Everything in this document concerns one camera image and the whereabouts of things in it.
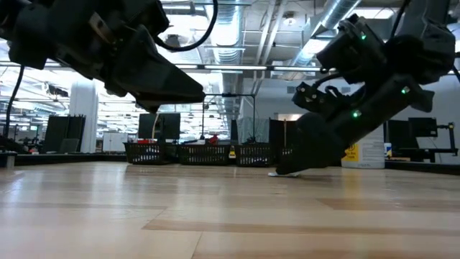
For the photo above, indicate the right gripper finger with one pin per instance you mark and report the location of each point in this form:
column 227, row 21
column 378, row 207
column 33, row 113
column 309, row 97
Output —
column 294, row 168

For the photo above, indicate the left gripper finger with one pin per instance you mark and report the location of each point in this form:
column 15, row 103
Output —
column 158, row 102
column 154, row 75

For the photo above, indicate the white printed first aid packet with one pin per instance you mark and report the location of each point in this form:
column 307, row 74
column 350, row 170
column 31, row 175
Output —
column 289, row 175

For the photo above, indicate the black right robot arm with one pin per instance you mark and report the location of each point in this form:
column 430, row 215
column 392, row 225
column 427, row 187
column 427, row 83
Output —
column 420, row 46

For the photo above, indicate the black monitor on arm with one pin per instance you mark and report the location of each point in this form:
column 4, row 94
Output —
column 422, row 126

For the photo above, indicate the black computer monitor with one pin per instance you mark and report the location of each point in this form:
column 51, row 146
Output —
column 160, row 126

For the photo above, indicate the black partition screen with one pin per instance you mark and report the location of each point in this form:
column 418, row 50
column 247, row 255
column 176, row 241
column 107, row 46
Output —
column 278, row 131

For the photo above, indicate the black ceiling spotlight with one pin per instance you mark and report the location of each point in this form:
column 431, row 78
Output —
column 173, row 40

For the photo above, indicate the white yellow wipes canister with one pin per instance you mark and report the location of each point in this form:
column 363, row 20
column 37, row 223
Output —
column 370, row 154

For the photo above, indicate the white board panel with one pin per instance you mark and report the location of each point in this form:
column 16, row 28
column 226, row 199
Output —
column 115, row 141

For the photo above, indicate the small red object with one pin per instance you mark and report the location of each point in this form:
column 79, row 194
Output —
column 214, row 139

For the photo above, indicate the ceiling light strip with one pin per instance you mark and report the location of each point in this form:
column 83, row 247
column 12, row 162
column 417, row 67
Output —
column 298, row 68
column 233, row 67

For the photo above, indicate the white room pillar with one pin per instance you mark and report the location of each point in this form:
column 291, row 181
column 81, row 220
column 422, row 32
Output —
column 84, row 118

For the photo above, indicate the black tall cabinet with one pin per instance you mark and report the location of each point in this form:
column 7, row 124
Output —
column 64, row 133

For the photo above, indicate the black workstation rig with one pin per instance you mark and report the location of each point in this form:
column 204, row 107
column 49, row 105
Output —
column 431, row 151

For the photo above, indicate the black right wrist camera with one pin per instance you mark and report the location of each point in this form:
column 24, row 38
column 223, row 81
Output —
column 316, row 99

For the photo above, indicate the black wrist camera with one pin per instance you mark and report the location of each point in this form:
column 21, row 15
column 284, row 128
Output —
column 316, row 99
column 151, row 14

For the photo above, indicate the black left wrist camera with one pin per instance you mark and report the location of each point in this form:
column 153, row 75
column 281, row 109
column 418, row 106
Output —
column 151, row 14

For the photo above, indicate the silver ribbed ventilation duct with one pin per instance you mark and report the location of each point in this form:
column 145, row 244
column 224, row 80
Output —
column 224, row 36

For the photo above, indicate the silver smooth ventilation duct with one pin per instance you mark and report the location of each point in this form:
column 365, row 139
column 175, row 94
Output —
column 334, row 14

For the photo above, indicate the grey metal post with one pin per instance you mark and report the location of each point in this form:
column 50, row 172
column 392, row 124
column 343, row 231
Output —
column 7, row 159

